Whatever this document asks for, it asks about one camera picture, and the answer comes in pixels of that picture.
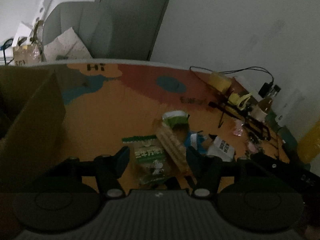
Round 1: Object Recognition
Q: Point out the grey chair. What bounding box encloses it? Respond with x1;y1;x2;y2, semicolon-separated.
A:
42;0;105;60

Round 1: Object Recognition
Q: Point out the white QR code packet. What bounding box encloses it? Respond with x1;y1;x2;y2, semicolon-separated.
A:
206;135;237;162

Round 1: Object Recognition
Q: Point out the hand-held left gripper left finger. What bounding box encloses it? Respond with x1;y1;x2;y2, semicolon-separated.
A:
54;145;130;198

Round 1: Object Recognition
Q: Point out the yellow bottle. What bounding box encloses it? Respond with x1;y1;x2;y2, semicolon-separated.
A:
296;120;320;164

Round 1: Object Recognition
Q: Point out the brown cardboard box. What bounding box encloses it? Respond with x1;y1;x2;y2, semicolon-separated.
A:
0;65;67;188

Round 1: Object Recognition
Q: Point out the brown slender object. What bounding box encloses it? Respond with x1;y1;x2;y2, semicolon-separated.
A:
30;20;44;45

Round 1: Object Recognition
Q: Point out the brown glass bottle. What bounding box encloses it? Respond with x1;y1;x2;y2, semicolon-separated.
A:
250;84;282;123

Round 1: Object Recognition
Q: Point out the blue snack packet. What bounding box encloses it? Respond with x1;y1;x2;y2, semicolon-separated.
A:
186;130;209;155

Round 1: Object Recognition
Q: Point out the green and white snack packet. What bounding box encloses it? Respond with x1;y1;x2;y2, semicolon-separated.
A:
161;110;189;130

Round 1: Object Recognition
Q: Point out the tan cracker packet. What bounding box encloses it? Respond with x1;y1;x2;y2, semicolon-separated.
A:
155;126;190;174

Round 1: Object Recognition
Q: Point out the black charger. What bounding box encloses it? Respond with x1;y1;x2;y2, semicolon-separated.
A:
258;81;274;98

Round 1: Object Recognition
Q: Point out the black wire rack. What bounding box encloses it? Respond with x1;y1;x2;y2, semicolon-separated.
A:
207;100;285;150

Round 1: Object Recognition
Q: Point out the white printed cloth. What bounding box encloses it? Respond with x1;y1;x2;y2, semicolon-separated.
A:
43;27;93;62

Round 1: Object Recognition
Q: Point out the small pink packet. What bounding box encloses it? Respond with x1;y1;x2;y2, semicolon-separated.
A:
231;120;247;137

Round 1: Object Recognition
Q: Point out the black cable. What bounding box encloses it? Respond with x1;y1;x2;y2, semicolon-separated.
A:
189;66;275;85

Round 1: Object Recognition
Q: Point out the grey door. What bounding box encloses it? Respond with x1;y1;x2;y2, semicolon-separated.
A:
80;0;178;61

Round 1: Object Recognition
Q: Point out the yellow tape roll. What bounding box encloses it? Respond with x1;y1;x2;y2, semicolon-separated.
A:
227;91;257;110

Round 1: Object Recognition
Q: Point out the dark green packet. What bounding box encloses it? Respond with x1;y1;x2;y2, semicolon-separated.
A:
266;111;284;128

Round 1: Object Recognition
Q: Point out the blue cord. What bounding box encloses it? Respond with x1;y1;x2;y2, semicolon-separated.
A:
0;38;14;65

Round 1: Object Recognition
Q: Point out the small cardboard box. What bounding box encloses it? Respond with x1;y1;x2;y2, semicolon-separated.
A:
12;42;43;67

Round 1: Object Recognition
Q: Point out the yellow box with cable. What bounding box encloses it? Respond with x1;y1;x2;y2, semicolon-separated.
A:
207;71;232;93

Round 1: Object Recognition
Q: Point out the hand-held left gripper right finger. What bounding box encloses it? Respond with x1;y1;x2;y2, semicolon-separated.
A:
185;145;253;197

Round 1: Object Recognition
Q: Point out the small pink round item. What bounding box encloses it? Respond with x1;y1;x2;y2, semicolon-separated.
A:
246;140;260;153

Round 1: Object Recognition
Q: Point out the white paper sheet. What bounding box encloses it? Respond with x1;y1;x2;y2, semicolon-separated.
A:
11;21;34;48

